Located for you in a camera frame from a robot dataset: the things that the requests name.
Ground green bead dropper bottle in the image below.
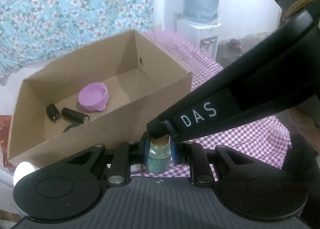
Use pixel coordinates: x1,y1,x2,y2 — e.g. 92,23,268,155
147,136,171,174

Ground green black marker pen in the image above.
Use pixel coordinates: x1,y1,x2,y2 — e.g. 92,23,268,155
61,108,90,133

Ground purple plastic lid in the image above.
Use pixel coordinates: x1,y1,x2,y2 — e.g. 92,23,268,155
78,82,110,112

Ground small black cylinder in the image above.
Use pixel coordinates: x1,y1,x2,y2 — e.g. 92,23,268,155
46,103,60,122

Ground white supplement bottle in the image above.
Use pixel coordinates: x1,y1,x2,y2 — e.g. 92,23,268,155
13,161,39,186

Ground person's right hand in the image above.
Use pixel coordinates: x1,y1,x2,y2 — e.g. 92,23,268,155
288,108,319,151

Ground brown cardboard box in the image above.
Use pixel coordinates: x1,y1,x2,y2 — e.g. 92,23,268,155
8,30,192,167

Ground purple checkered tablecloth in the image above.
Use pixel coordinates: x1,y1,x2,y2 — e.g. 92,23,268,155
144,31,292,168

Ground white water dispenser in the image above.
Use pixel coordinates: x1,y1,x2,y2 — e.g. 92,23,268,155
175,12,221,61

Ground red plastic bag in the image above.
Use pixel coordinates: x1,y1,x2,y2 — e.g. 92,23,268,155
0,115,13,168

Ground teal floral curtain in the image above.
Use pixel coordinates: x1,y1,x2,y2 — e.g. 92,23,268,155
1,0,153,77

